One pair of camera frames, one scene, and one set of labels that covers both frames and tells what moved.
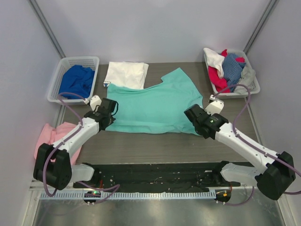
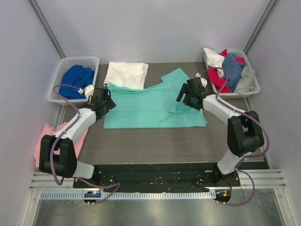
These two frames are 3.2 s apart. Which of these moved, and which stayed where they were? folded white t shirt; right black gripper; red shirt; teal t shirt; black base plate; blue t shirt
Moved: right black gripper; teal t shirt
Stayed: black base plate; red shirt; folded white t shirt; blue t shirt
